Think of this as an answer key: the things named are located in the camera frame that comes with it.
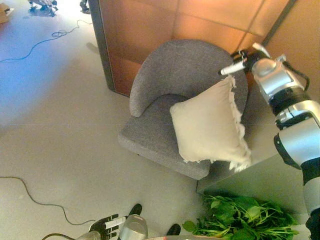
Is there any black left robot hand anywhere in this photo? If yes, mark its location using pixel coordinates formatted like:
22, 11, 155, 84
88, 213, 127, 240

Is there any white fringed pillow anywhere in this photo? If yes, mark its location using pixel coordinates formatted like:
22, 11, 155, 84
169, 74, 253, 173

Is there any silver left robot leg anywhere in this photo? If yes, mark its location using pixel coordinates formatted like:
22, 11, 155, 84
119, 214, 149, 240

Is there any black left robot foot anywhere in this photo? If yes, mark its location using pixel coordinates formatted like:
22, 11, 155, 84
127, 203, 143, 217

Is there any black robot foot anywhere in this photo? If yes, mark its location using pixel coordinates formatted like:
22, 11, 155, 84
127, 203, 143, 217
166, 223, 182, 236

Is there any black right robot foot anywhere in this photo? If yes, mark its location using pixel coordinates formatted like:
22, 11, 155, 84
166, 223, 182, 236

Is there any green leafy potted plant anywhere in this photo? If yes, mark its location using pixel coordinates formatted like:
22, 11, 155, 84
182, 194, 300, 240

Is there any grey fabric armchair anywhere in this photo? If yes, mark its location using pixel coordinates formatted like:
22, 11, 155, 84
117, 39, 250, 181

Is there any wood panelled partition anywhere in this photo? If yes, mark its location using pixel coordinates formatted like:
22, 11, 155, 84
88, 0, 320, 97

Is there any dark stand foot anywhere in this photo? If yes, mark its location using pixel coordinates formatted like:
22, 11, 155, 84
79, 0, 92, 14

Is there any dark legged robot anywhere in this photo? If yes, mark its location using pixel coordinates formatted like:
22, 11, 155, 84
27, 0, 59, 18

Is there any brown cardboard box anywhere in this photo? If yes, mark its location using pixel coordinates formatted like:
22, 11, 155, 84
0, 2, 15, 25

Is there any black floor cable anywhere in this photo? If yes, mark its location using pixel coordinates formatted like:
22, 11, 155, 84
0, 176, 97, 226

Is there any blue floor cable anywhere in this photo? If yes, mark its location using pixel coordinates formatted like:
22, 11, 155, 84
0, 19, 94, 64

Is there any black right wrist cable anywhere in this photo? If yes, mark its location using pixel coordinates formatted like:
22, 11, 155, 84
284, 60, 311, 93

